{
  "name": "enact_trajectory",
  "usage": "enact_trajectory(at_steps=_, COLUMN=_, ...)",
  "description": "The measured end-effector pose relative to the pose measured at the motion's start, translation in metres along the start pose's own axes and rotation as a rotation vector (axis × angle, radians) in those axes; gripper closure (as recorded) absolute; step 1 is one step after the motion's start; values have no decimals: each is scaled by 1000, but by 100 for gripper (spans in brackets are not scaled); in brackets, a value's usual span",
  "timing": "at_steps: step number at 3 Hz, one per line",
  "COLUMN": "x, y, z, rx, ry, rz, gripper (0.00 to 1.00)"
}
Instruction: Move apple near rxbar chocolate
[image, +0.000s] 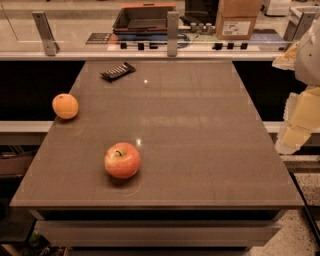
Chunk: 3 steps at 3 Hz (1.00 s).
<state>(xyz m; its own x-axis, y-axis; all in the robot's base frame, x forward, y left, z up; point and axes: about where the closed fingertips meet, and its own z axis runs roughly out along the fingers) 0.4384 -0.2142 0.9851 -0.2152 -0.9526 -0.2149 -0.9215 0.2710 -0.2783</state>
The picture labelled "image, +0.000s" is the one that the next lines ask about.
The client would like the right metal glass bracket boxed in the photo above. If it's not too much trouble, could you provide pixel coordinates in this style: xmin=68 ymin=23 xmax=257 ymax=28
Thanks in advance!
xmin=283 ymin=12 xmax=316 ymax=46

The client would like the middle metal glass bracket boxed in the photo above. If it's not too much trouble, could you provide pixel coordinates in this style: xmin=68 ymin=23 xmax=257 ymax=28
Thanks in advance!
xmin=167 ymin=11 xmax=179 ymax=57

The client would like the black rxbar chocolate bar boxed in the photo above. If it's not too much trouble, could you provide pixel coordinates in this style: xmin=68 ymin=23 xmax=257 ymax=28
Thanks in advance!
xmin=101 ymin=62 xmax=136 ymax=82

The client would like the orange fruit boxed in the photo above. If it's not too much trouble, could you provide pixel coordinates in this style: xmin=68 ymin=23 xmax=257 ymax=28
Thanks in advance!
xmin=52 ymin=94 xmax=79 ymax=120

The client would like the drawer front under table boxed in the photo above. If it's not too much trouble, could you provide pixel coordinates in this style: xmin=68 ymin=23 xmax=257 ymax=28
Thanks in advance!
xmin=35 ymin=221 xmax=281 ymax=247

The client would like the left metal glass bracket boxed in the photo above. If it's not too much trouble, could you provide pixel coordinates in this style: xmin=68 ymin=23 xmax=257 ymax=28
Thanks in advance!
xmin=32 ymin=11 xmax=60 ymax=56

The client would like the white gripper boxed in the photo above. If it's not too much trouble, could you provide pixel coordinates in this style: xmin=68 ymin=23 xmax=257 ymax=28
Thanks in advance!
xmin=272 ymin=18 xmax=320 ymax=155

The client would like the red apple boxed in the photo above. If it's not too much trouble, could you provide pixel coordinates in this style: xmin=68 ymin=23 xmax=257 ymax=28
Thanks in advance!
xmin=104 ymin=142 xmax=141 ymax=179

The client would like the metal glass bracket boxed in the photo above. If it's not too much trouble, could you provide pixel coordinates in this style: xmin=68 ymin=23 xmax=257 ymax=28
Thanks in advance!
xmin=283 ymin=12 xmax=316 ymax=46
xmin=167 ymin=11 xmax=179 ymax=57
xmin=32 ymin=11 xmax=60 ymax=56

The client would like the dark tray with orange rim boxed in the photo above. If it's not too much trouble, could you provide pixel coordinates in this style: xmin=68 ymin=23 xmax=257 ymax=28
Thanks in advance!
xmin=113 ymin=2 xmax=176 ymax=34

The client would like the cardboard box with label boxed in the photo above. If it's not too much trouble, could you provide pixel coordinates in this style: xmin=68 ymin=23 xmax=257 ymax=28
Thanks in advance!
xmin=215 ymin=0 xmax=262 ymax=40

